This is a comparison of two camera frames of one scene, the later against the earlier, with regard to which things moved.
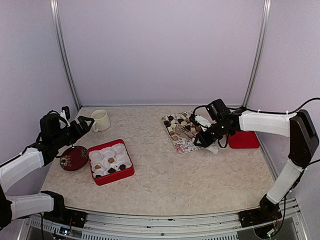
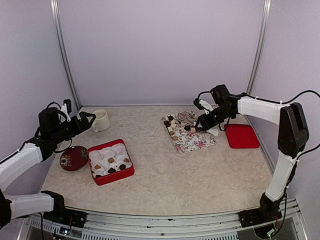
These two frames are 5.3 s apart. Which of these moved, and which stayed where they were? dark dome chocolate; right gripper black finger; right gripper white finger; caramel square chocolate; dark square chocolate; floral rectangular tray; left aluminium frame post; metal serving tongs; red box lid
Moved: right gripper white finger; right gripper black finger; metal serving tongs
Stayed: left aluminium frame post; red box lid; floral rectangular tray; caramel square chocolate; dark dome chocolate; dark square chocolate
